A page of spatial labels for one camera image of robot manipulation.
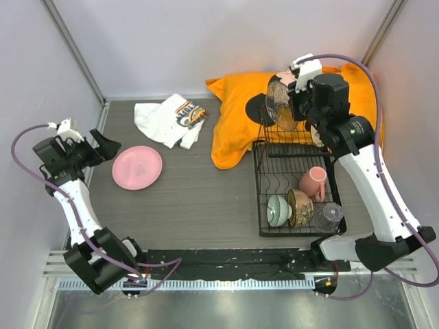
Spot orange Mickey Mouse pillow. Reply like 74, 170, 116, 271
206, 64, 377, 170

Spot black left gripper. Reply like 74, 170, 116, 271
63, 130, 121, 169

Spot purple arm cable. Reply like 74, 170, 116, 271
298, 53, 439, 302
10, 123, 182, 299

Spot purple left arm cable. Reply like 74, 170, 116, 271
10, 123, 182, 299

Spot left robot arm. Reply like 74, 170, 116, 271
33, 123, 146, 295

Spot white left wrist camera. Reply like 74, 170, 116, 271
48, 118, 84, 143

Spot pink plate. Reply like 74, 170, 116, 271
112, 145, 163, 191

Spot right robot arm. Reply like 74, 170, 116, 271
288, 73, 436, 271

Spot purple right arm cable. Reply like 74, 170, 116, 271
298, 53, 439, 302

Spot light green bowl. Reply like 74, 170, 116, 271
267, 195, 293, 228

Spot aluminium frame rail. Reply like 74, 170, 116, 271
40, 0, 110, 132

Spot black wire dish rack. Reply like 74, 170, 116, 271
253, 108, 341, 238

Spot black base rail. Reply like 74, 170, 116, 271
143, 248, 351, 281

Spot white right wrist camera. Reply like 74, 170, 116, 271
289, 53, 322, 93

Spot brown floral bowl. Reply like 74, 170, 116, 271
287, 189, 314, 228

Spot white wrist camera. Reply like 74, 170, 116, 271
48, 118, 84, 143
289, 53, 322, 93

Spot pink mug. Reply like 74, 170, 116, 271
298, 167, 327, 202

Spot white printed t-shirt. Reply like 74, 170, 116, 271
134, 94, 209, 149

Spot clear glass cup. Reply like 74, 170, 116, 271
312, 202, 344, 233

